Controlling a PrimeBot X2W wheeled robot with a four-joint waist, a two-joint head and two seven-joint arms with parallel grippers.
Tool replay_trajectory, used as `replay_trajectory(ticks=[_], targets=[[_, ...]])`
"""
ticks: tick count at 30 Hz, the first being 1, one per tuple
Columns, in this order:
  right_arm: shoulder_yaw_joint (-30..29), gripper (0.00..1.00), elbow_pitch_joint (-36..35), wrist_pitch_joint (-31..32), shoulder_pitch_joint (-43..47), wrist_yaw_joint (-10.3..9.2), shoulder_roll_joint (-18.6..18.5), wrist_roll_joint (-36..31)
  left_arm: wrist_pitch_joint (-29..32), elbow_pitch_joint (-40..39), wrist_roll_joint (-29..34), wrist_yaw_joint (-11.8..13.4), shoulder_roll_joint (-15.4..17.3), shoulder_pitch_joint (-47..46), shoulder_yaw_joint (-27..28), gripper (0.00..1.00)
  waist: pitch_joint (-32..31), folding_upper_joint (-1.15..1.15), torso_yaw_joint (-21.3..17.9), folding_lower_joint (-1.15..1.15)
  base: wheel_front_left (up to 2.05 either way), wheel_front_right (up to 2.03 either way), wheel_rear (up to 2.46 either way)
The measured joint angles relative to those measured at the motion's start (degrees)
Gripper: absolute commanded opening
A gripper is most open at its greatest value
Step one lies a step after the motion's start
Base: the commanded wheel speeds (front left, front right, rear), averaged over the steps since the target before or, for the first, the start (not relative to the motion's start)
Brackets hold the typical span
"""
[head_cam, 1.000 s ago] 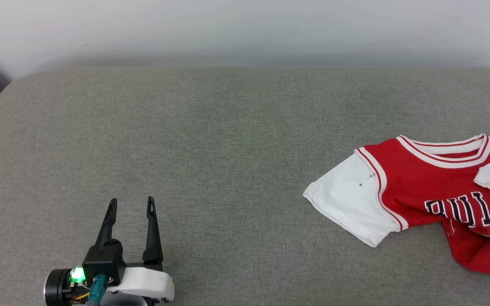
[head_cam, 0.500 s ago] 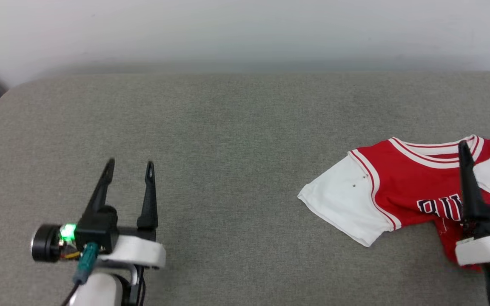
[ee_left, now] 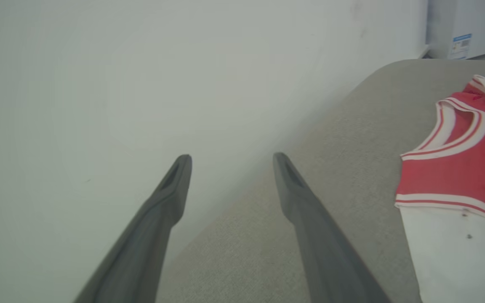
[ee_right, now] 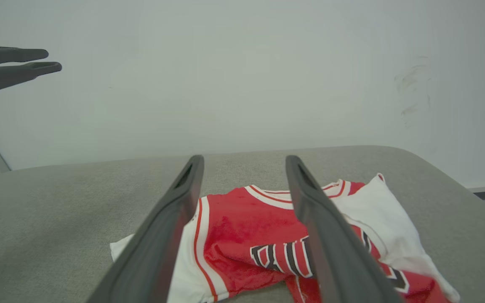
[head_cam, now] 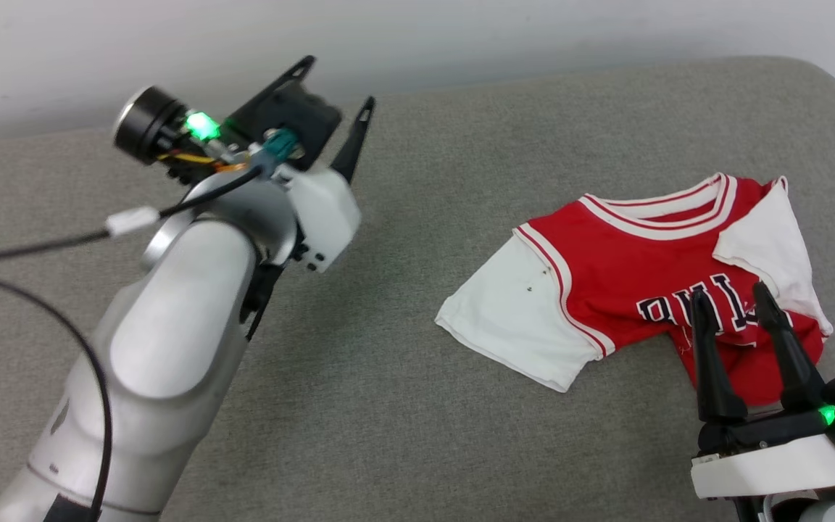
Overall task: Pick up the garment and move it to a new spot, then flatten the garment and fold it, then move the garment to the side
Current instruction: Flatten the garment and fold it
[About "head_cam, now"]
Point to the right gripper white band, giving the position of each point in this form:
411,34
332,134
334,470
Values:
765,464

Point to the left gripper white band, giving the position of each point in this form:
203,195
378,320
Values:
323,210

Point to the red and white jersey shirt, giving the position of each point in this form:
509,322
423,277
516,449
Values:
606,268

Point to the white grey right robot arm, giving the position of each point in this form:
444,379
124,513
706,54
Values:
809,511

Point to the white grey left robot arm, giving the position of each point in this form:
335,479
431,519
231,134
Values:
171,341

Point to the grey fabric sofa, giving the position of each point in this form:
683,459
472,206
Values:
403,406

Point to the black round left wrist camera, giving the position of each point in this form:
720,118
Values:
153,127

